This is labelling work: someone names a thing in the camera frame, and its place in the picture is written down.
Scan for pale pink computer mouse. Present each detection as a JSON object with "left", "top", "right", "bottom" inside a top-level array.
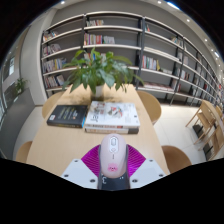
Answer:
[{"left": 99, "top": 133, "right": 128, "bottom": 179}]

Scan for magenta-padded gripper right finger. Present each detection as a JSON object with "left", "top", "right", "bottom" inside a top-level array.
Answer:
[{"left": 125, "top": 143, "right": 167, "bottom": 190}]

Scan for white illustrated book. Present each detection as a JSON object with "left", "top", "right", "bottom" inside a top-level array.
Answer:
[{"left": 84, "top": 100, "right": 141, "bottom": 129}]

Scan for light wooden chair group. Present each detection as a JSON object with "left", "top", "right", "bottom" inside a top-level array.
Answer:
[{"left": 185, "top": 99, "right": 224, "bottom": 161}]

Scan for black hardcover book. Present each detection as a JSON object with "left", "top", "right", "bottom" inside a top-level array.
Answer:
[{"left": 46, "top": 104, "right": 89, "bottom": 129}]

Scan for green potted plant, white pot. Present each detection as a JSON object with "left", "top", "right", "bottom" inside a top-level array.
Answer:
[{"left": 61, "top": 47, "right": 145, "bottom": 101}]

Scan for book with orange spine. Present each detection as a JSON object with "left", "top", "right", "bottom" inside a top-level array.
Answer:
[{"left": 84, "top": 124, "right": 140, "bottom": 135}]

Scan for ceiling lights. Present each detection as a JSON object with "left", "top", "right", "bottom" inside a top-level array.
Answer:
[{"left": 59, "top": 0, "right": 221, "bottom": 58}]

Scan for grey wall shelf unit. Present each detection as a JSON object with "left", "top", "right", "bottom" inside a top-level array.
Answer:
[{"left": 39, "top": 10, "right": 224, "bottom": 108}]

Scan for round-backed wooden chair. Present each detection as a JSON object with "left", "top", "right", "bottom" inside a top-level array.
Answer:
[
  {"left": 136, "top": 90, "right": 163, "bottom": 126},
  {"left": 15, "top": 140, "right": 33, "bottom": 164},
  {"left": 161, "top": 144, "right": 193, "bottom": 174},
  {"left": 41, "top": 90, "right": 68, "bottom": 119}
]

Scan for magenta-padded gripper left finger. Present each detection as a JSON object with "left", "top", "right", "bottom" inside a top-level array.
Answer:
[{"left": 60, "top": 143, "right": 103, "bottom": 190}]

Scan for small background potted plant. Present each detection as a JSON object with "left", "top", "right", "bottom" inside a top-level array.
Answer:
[{"left": 13, "top": 77, "right": 29, "bottom": 98}]

